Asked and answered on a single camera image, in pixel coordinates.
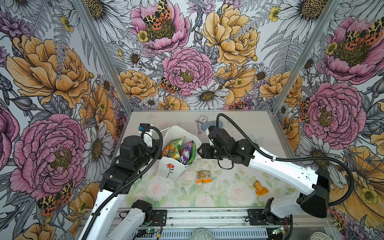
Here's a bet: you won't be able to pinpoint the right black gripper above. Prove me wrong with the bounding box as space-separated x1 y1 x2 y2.
196 142 230 160

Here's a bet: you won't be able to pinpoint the green Lays chips bag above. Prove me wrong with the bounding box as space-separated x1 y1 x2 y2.
188 141 197 165

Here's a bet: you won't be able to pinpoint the small tan snack packet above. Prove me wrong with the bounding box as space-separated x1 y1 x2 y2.
196 170 213 184

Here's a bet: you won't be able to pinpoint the white floral paper bag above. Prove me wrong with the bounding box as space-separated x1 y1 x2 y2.
157 126 202 183

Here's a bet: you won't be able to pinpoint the green Foxs candy bag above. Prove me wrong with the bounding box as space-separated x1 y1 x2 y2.
163 138 185 161

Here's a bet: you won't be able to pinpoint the purple Foxs berries candy bag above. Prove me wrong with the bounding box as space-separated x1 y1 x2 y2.
179 142 192 165

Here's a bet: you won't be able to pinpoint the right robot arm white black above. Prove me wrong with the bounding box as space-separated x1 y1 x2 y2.
198 126 330 225

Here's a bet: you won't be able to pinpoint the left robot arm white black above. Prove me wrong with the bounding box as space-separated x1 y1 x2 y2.
79 133 163 240

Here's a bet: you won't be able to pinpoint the silver wrench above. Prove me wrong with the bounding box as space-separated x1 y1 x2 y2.
195 120 202 135

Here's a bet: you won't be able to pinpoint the blue grey glasses case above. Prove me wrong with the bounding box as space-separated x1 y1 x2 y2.
201 121 217 132

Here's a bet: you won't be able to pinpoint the small square clock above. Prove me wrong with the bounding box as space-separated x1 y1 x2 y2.
198 116 208 124

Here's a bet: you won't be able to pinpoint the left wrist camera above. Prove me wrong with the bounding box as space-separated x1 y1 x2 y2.
138 123 154 148

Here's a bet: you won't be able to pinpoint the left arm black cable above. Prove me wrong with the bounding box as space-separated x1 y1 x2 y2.
80 125 164 240

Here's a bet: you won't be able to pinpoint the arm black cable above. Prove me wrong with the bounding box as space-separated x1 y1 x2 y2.
215 113 355 240
80 125 164 240

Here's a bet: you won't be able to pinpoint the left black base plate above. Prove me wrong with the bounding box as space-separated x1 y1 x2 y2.
142 210 168 227

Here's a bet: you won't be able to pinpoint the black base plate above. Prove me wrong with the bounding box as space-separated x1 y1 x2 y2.
247 209 292 226
142 210 168 227

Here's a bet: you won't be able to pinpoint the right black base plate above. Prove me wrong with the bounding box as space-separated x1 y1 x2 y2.
247 209 292 226

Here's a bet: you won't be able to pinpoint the aluminium mounting rail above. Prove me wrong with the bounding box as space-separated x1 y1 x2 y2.
76 206 335 240

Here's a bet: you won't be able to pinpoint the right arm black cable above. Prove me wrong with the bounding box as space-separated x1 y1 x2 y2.
215 113 355 240

